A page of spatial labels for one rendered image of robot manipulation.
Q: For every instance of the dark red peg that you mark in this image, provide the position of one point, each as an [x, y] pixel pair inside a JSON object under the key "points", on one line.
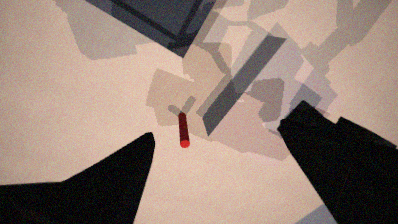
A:
{"points": [[183, 131]]}

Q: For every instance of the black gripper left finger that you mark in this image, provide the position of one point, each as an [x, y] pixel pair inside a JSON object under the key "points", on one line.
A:
{"points": [[108, 192]]}

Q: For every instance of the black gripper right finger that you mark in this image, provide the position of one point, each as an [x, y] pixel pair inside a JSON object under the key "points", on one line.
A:
{"points": [[357, 180]]}

